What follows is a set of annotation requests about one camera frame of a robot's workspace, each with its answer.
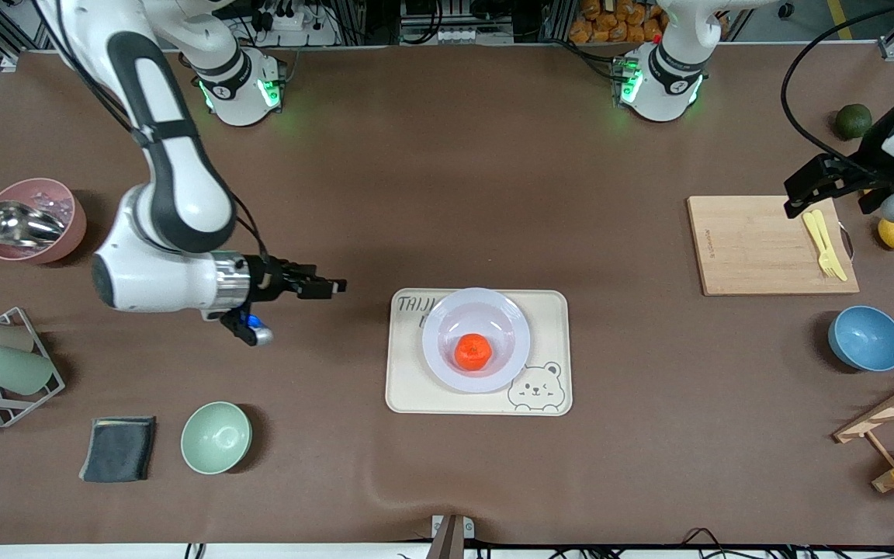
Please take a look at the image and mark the white round plate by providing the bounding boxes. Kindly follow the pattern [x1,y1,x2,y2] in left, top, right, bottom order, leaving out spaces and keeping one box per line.
[422,288,532,394]

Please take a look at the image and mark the orange fruit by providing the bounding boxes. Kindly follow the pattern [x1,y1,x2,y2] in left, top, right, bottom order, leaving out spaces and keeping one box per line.
[455,334,492,371]

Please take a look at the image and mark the yellow plastic fork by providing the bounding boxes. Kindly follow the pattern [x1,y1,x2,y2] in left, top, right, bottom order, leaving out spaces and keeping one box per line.
[802,211,838,278]

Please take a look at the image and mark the dark green avocado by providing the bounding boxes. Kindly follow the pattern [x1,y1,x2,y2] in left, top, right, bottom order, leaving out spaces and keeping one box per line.
[835,103,873,141]

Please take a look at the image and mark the yellow plastic knife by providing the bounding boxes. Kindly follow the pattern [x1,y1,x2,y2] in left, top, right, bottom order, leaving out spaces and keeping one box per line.
[813,210,849,282]

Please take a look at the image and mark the wooden cutting board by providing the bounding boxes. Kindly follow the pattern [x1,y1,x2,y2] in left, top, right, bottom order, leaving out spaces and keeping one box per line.
[686,195,861,297]

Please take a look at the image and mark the cream tray with bear print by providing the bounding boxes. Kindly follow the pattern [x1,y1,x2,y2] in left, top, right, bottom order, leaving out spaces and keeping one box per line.
[385,289,573,417]

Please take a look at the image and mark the blue bowl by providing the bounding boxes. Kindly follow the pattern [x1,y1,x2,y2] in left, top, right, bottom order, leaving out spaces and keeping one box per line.
[828,305,894,373]

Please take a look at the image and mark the mint green bowl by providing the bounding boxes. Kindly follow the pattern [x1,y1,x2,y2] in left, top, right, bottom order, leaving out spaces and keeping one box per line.
[181,401,252,475]

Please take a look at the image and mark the wooden peg drying rack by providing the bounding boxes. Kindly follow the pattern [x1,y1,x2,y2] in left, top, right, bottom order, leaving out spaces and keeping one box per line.
[833,365,894,494]

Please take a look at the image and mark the pink ribbed bowl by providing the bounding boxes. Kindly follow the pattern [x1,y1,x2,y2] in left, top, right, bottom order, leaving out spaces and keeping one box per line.
[0,178,88,265]

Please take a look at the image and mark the clear ice pieces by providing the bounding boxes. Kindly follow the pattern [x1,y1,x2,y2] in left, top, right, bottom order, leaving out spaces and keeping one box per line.
[32,190,75,227]

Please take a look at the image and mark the folded grey cloth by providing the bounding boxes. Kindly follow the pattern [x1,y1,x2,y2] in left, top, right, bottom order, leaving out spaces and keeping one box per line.
[79,416,157,483]

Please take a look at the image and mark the white power strip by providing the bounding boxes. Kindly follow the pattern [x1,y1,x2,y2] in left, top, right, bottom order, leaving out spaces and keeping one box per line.
[257,6,327,33]

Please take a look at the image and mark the pile of orange snacks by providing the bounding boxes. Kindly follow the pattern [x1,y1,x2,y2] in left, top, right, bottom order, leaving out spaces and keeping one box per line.
[569,0,669,45]

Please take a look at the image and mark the shiny metal scoop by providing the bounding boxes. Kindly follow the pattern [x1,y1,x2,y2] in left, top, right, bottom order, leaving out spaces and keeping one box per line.
[0,200,68,249]

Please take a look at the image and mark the green plastic cup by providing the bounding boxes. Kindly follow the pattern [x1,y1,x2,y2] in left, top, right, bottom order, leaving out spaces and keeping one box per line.
[0,344,54,395]

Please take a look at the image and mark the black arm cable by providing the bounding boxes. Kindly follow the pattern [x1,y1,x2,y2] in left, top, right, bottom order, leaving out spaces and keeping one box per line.
[780,0,894,168]

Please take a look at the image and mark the grey wire cup rack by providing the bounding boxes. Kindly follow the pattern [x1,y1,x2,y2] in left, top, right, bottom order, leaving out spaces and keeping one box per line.
[0,307,66,429]

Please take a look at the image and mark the metal table edge bracket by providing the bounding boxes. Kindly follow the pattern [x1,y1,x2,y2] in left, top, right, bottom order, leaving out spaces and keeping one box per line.
[431,514,475,541]

